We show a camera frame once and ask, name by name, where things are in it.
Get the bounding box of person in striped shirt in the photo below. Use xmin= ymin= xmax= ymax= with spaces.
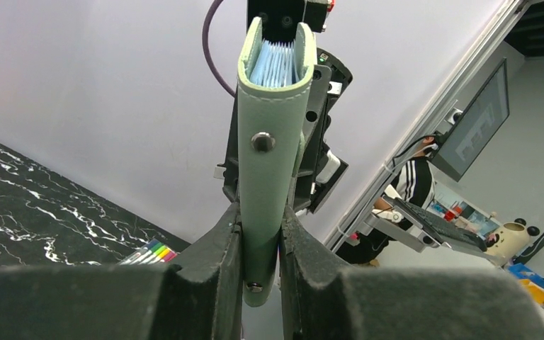
xmin=336 ymin=135 xmax=440 ymax=265

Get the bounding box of panda shaped container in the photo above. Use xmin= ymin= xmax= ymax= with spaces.
xmin=485 ymin=217 xmax=541 ymax=260

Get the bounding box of aluminium frame rail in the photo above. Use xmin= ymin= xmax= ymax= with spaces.
xmin=304 ymin=1 xmax=531 ymax=248

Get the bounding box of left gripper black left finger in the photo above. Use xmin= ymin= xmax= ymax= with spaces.
xmin=0 ymin=203 xmax=242 ymax=339

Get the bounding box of black computer monitor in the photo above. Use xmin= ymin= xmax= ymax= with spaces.
xmin=431 ymin=58 xmax=510 ymax=182

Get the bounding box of black keyboard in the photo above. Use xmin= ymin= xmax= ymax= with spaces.
xmin=388 ymin=198 xmax=487 ymax=253

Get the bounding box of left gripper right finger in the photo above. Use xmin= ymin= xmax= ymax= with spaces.
xmin=279 ymin=208 xmax=544 ymax=340

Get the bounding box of mint green card holder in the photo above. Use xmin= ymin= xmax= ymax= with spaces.
xmin=236 ymin=16 xmax=317 ymax=307

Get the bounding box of marker pen box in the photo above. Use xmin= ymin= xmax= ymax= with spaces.
xmin=118 ymin=239 xmax=179 ymax=265

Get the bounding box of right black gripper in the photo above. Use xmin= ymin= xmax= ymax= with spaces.
xmin=213 ymin=0 xmax=353 ymax=216

